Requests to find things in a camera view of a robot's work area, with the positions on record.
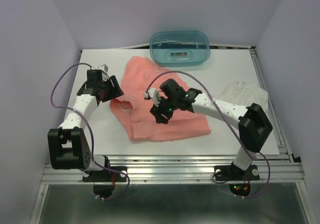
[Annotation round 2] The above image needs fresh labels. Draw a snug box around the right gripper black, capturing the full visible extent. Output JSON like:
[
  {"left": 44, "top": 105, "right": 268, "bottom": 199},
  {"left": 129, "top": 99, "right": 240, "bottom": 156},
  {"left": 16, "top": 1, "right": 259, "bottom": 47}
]
[{"left": 150, "top": 93, "right": 179, "bottom": 124}]

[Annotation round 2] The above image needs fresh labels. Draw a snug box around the pink skirt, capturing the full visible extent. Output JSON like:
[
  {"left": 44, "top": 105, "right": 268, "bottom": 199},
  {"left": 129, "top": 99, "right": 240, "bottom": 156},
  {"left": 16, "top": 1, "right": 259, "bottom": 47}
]
[{"left": 109, "top": 56, "right": 211, "bottom": 142}]

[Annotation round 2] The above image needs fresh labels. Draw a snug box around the white pleated skirt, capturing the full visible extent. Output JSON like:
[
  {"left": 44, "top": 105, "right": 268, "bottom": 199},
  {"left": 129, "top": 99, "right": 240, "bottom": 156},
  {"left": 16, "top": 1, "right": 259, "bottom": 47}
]
[{"left": 218, "top": 81, "right": 269, "bottom": 112}]

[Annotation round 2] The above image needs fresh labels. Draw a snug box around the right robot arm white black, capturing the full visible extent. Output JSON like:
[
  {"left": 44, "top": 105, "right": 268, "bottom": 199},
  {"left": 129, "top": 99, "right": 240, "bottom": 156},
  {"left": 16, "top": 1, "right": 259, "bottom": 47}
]
[{"left": 144, "top": 79, "right": 273, "bottom": 179}]

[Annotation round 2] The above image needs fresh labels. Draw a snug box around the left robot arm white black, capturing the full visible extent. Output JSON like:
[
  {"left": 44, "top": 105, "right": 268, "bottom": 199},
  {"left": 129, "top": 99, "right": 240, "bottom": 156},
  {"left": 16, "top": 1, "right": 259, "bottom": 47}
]
[{"left": 47, "top": 65, "right": 123, "bottom": 181}]

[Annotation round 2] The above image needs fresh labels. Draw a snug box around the grey fabric basket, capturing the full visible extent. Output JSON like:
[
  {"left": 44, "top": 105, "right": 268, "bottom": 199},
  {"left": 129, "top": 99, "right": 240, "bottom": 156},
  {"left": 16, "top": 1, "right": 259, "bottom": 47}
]
[{"left": 149, "top": 30, "right": 211, "bottom": 67}]

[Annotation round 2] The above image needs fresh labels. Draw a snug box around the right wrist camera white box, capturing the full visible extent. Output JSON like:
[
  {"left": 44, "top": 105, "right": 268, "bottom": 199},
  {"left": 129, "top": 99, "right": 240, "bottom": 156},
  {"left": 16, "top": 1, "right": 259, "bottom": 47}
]
[{"left": 144, "top": 88, "right": 162, "bottom": 107}]

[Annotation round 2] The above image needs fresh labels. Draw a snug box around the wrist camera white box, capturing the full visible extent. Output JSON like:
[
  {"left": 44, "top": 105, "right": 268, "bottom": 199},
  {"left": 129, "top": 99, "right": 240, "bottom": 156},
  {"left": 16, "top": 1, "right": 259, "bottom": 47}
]
[
  {"left": 144, "top": 88, "right": 162, "bottom": 107},
  {"left": 90, "top": 64, "right": 108, "bottom": 75}
]

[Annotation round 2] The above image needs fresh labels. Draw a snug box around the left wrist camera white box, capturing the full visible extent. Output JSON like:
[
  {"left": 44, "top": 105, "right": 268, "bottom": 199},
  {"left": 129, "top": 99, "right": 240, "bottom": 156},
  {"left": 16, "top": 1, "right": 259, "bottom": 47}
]
[{"left": 90, "top": 64, "right": 108, "bottom": 75}]

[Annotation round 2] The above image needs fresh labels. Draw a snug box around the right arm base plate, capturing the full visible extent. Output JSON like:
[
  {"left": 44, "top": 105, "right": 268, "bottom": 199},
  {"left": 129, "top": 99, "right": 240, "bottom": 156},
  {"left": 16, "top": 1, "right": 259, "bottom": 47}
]
[{"left": 212, "top": 164, "right": 261, "bottom": 200}]

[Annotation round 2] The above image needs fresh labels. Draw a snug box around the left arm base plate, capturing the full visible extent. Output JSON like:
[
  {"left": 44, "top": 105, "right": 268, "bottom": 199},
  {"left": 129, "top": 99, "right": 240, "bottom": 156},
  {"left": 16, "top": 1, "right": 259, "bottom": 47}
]
[{"left": 82, "top": 166, "right": 130, "bottom": 202}]

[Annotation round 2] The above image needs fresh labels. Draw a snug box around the aluminium frame rail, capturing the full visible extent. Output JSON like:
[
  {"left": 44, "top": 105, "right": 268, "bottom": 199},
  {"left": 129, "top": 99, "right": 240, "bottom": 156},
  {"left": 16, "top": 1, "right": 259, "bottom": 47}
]
[{"left": 31, "top": 46, "right": 317, "bottom": 224}]

